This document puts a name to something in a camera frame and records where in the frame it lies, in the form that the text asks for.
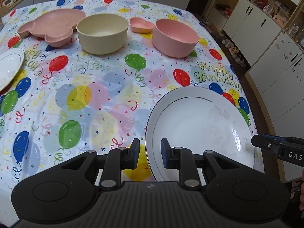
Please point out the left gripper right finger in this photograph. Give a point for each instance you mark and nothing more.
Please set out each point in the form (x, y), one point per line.
(181, 159)

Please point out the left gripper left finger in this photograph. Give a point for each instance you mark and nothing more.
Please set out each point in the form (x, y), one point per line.
(115, 162)

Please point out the large white plate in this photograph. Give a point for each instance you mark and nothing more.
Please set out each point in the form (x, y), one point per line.
(198, 119)

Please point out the small white plate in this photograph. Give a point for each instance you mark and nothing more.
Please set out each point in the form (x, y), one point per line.
(10, 64)

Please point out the white kitchen timer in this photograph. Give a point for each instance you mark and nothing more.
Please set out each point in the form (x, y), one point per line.
(8, 3)

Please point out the person right hand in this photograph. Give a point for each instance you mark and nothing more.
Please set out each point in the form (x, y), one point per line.
(302, 192)

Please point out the pink bowl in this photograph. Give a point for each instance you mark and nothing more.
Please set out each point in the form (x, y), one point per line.
(174, 38)

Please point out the cream bowl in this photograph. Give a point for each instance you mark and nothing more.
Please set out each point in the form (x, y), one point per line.
(103, 33)

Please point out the white wardrobe cabinets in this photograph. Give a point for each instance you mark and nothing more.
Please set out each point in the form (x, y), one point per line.
(269, 34)

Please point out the small pink heart dish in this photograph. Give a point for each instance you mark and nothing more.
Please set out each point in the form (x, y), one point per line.
(139, 25)

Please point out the pink bear-shaped plate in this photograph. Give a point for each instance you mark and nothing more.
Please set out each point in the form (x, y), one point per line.
(55, 27)

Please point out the gold thermos jug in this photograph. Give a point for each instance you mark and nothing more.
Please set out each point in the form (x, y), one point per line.
(1, 24)

